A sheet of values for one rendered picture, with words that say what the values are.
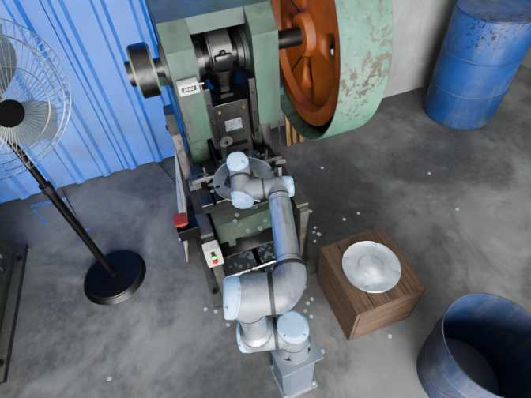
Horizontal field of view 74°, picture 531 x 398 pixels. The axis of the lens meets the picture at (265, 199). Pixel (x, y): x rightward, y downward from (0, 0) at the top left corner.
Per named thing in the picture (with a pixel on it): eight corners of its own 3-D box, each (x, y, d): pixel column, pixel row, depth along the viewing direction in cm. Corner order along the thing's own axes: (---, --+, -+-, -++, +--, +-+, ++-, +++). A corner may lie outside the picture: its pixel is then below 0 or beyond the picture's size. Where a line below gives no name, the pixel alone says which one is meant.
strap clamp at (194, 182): (223, 182, 175) (220, 167, 167) (190, 191, 172) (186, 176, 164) (220, 174, 179) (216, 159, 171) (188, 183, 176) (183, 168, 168)
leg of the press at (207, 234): (234, 302, 207) (205, 204, 140) (215, 309, 205) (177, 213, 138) (199, 196, 266) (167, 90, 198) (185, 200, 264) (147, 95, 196)
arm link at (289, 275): (317, 299, 90) (291, 166, 122) (275, 304, 90) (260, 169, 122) (314, 316, 99) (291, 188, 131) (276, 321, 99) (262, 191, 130)
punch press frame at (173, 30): (295, 256, 208) (298, 20, 107) (226, 280, 200) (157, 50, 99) (253, 170, 258) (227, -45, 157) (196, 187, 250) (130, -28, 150)
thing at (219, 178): (261, 152, 177) (261, 151, 176) (284, 190, 158) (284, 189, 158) (206, 167, 171) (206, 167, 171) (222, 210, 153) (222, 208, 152)
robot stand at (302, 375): (318, 385, 175) (324, 357, 142) (284, 403, 171) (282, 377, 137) (300, 351, 187) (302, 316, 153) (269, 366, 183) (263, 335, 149)
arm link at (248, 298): (279, 352, 135) (275, 306, 90) (240, 357, 134) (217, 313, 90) (276, 321, 142) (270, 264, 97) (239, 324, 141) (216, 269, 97)
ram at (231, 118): (257, 157, 158) (250, 99, 136) (225, 166, 155) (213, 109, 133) (245, 135, 169) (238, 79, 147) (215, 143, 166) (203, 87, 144)
